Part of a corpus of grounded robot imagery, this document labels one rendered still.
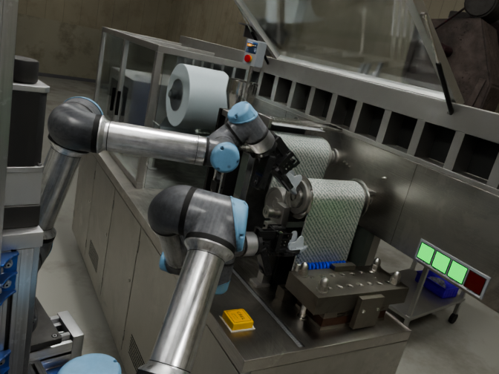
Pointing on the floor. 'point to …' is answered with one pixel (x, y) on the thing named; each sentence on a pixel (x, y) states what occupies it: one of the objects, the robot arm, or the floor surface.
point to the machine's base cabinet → (96, 245)
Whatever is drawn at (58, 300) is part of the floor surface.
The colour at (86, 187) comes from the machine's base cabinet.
